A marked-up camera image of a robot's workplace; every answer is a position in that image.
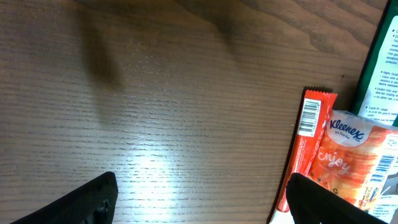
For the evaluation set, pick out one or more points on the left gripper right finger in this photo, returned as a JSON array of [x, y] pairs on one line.
[[312, 204]]

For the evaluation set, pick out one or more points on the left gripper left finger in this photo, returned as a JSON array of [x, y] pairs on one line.
[[93, 202]]

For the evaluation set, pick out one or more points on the orange tissue pack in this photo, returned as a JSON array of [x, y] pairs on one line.
[[355, 156]]

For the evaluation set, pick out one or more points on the red packet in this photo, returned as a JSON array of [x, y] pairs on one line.
[[313, 115]]

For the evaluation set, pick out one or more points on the dark green packet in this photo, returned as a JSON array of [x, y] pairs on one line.
[[376, 99]]

